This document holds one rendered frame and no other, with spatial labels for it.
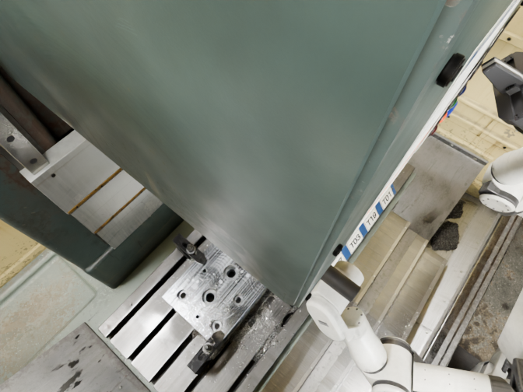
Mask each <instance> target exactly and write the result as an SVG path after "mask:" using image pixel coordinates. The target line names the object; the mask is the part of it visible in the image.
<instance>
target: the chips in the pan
mask: <svg viewBox="0 0 523 392"><path fill-rule="evenodd" d="M465 203H466V202H464V201H462V200H459V201H458V203H457V204H456V206H455V207H454V208H453V209H452V210H451V212H450V213H449V215H448V216H447V218H446V219H457V218H459V219H460V218H461V217H462V216H463V215H462V214H463V211H462V209H463V207H464V206H463V204H465ZM463 217H464V216H463ZM445 221H446V220H445ZM458 227H459V225H458V224H457V223H455V224H454V223H453V222H450V220H448V222H447V221H446V222H443V224H442V225H441V226H440V227H439V229H438V230H437V231H436V232H435V234H434V235H433V236H432V237H431V239H430V243H431V248H432V250H433V251H436V252H437V250H438V251H439V250H445V251H447V252H448V251H453V250H455V249H457V248H458V243H459V241H458V240H459V238H460V237H459V234H458V232H459V231H458Z"/></svg>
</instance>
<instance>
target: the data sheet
mask: <svg viewBox="0 0 523 392"><path fill-rule="evenodd" d="M519 2H520V0H514V1H513V2H512V3H511V4H510V5H509V7H508V8H507V9H506V11H505V12H504V14H503V15H502V16H501V17H500V18H499V19H498V21H497V22H496V23H495V25H494V26H493V28H492V29H491V30H490V31H489V33H488V34H487V35H486V36H485V38H484V39H483V40H482V42H481V43H480V44H479V46H478V47H477V48H476V49H475V50H474V52H473V53H472V55H471V57H470V58H469V60H468V61H467V62H466V64H465V66H464V67H463V69H462V70H461V71H460V73H459V74H458V76H457V78H456V79H455V81H454V82H453V83H452V85H451V87H450V88H449V90H448V91H447V93H446V94H445V96H444V98H443V99H442V101H441V102H440V103H439V105H438V106H437V108H436V110H435V111H434V112H433V114H432V115H431V117H430V119H429V120H428V122H427V123H426V124H425V126H424V127H423V129H422V131H421V132H420V133H419V135H418V136H417V138H416V140H415V141H414V143H413V144H412V146H411V147H410V149H409V151H408V152H407V153H406V154H405V156H404V158H403V159H402V161H401V162H400V164H399V165H398V167H397V168H396V170H395V172H394V173H393V174H392V175H391V177H390V179H389V180H388V182H387V183H386V184H385V186H384V188H383V189H382V191H381V193H380V194H379V195H378V196H377V199H378V198H379V197H380V195H381V194H382V192H383V191H384V189H385V188H386V187H387V186H388V185H389V183H390V182H391V180H392V179H393V178H394V176H395V175H396V173H397V172H398V171H399V170H400V169H401V167H402V166H403V164H404V163H405V161H406V160H407V159H408V158H409V157H410V155H411V154H412V152H413V151H414V150H415V148H416V147H417V146H418V144H419V143H420V142H421V141H422V139H423V138H424V136H425V135H426V133H427V132H428V131H429V130H430V128H431V127H432V126H433V124H434V123H435V121H436V120H437V119H438V118H439V116H440V115H441V114H442V112H443V111H444V109H445V107H446V106H447V105H448V104H449V102H450V101H451V99H452V98H453V96H454V95H455V94H456V92H457V91H458V89H459V88H460V86H461V85H462V83H463V82H464V81H465V79H466V78H467V76H468V75H469V73H470V72H471V70H472V69H473V68H474V66H475V65H476V63H477V61H478V60H479V59H480V58H481V56H482V55H483V53H484V52H485V50H486V49H487V48H488V46H489V45H490V43H491V42H492V40H493V38H494V37H495V36H496V35H497V33H498V32H499V30H500V28H501V27H502V26H503V25H504V23H505V22H506V20H507V18H508V17H509V15H510V14H511V13H512V12H513V10H514V8H515V7H516V6H517V4H518V3H519ZM377 199H376V200H377ZM376 200H375V201H376Z"/></svg>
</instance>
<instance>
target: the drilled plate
mask: <svg viewBox="0 0 523 392"><path fill-rule="evenodd" d="M203 254H204V255H205V258H206V260H209V262H207V261H206V263H205V264H206V265H205V264H198V263H197V262H196V261H195V262H194V263H193V264H192V265H191V266H190V267H189V268H188V270H187V271H186V272H185V273H184V274H183V275H182V276H181V277H180V278H179V279H178V280H177V281H176V282H175V283H174V284H173V285H172V286H171V287H170V288H169V289H168V290H167V292H166V293H165V294H164V295H163V296H162V298H163V299H164V300H165V301H166V302H167V303H168V304H169V305H171V306H172V307H173V308H174V309H175V310H176V311H177V312H178V313H179V314H180V315H181V316H182V317H183V318H184V319H185V320H186V321H187V322H188V323H189V324H190V325H191V326H192V327H194V328H195V329H196V330H197V331H198V332H199V333H200V334H201V335H202V336H203V337H204V338H206V339H207V340H208V339H209V338H210V335H211V336H212V334H213V333H214V332H216V331H219V330H220V329H222V332H223V333H224V334H225V335H224V338H223V341H222V342H221V344H220V345H219V346H218V348H217V349H219V347H220V346H221V345H222V343H224V341H225V340H226V339H227V338H228V336H229V335H230V334H231V332H232V331H233V330H234V328H235V327H236V326H237V325H238V324H239V323H240V321H241V320H242V319H243V318H244V316H245V315H246V314H247V312H248V311H249V310H250V309H251V308H252V307H253V305H254V304H255V303H256V302H257V300H258V299H259V298H260V296H261V295H262V294H263V292H264V291H265V290H266V289H267V288H266V287H265V286H264V285H263V284H262V283H260V282H259V281H258V280H257V282H256V281H254V279H255V280H256V278H254V277H253V276H252V277H253V278H252V277H250V276H251V275H250V274H249V273H248V272H247V271H245V270H244V269H243V268H242V267H241V266H240V265H239V264H237V263H235V261H234V260H232V259H231V258H230V257H228V256H227V255H226V254H225V253H223V252H222V251H221V249H219V248H218V247H217V246H215V245H214V244H213V243H211V244H210V245H209V247H208V248H207V249H206V250H205V251H204V252H203ZM227 264H228V265H227ZM237 268H238V269H237ZM231 272H234V273H235V276H234V277H233V278H229V277H228V274H229V273H231ZM238 273H241V274H238ZM239 275H241V276H239ZM193 277H194V278H193ZM217 277H218V278H217ZM200 278H201V279H202V280H203V281H202V280H201V279H200ZM207 279H208V280H207ZM227 279H228V280H227ZM231 280H232V281H231ZM216 285H217V286H216ZM182 287H183V288H182ZM211 287H212V288H211ZM213 287H214V288H213ZM207 288H211V289H207ZM215 288H216V290H217V291H218V292H217V291H216V290H215V291H214V290H213V289H215ZM186 290H187V291H189V292H190V294H189V292H187V291H186ZM202 290H203V291H202ZM203 292H204V293H203ZM236 293H237V294H236ZM238 293H239V294H238ZM176 294H178V295H176ZM218 294H219V295H218ZM240 294H241V295H240ZM188 295H189V296H190V297H189V296H188ZM183 296H186V297H185V298H184V299H183ZM209 296H215V299H214V300H213V301H212V302H211V303H210V302H208V301H207V299H208V297H209ZM187 297H188V298H187ZM217 297H218V298H217ZM245 297H246V298H245ZM177 298H178V299H179V300H180V301H178V299H177ZM186 298H187V299H186ZM202 299H203V300H202ZM182 300H183V301H182ZM217 300H218V301H217ZM237 300H241V302H240V303H236V301H237ZM216 301H217V302H216ZM227 301H228V302H227ZM226 302H227V303H226ZM214 303H215V304H214ZM216 303H217V304H216ZM234 304H235V305H236V306H235V305H234ZM196 305H197V306H196ZM205 305H206V306H205ZM208 306H209V307H208ZM207 307H208V308H207ZM211 307H212V308H211ZM200 308H201V309H200ZM193 310H194V311H195V313H194V311H193ZM209 311H210V312H209ZM229 311H230V312H229ZM217 313H221V314H222V316H221V315H220V314H217ZM200 314H201V315H202V316H199V315H200ZM231 314H233V315H232V316H230V315H231ZM228 316H230V317H228ZM227 317H228V318H227ZM195 318H197V321H196V319H195ZM211 318H212V320H211ZM215 319H216V320H215ZM217 319H218V320H217ZM210 320H211V321H212V323H211V325H210V326H211V328H210V326H209V324H210V322H211V321H210ZM220 320H222V322H223V323H222V324H221V322H220ZM204 321H205V325H204ZM207 321H208V322H207ZM209 321H210V322H209ZM207 325H208V326H207ZM216 325H219V326H220V327H219V329H216ZM222 326H223V328H222ZM210 329H212V331H211V330H210Z"/></svg>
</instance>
